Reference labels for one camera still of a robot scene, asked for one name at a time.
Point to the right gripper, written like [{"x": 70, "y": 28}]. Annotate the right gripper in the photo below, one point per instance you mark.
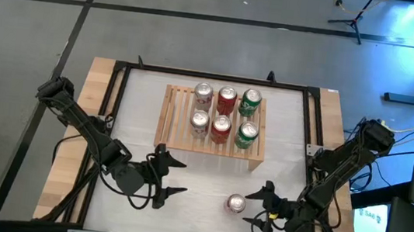
[{"x": 293, "y": 219}]

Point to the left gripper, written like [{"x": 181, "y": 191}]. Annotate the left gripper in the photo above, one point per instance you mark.
[{"x": 131, "y": 179}]

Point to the red Star Wars cola can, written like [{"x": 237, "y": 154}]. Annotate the red Star Wars cola can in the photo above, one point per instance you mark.
[{"x": 236, "y": 203}]

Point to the silver Diet Coke can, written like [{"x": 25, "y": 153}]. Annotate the silver Diet Coke can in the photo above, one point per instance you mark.
[
  {"x": 198, "y": 128},
  {"x": 203, "y": 100}
]

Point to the red can black script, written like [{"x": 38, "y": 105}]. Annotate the red can black script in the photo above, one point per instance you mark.
[{"x": 220, "y": 133}]

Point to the green Sprite can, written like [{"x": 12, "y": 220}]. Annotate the green Sprite can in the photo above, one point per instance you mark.
[
  {"x": 249, "y": 106},
  {"x": 246, "y": 138}
]

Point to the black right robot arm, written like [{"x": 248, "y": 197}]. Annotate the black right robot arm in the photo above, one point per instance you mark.
[{"x": 342, "y": 162}]

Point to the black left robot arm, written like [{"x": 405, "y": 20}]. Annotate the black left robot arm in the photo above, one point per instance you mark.
[{"x": 84, "y": 125}]

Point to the wooden slatted shelf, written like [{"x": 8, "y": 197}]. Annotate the wooden slatted shelf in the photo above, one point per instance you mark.
[{"x": 174, "y": 128}]

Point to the computer monitor screen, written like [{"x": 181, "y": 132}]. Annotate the computer monitor screen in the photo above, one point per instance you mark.
[{"x": 370, "y": 228}]

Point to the black tripod stand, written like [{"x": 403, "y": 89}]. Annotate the black tripod stand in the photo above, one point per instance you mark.
[{"x": 354, "y": 21}]

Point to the black table frame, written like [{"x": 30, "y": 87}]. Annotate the black table frame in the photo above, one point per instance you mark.
[{"x": 292, "y": 86}]

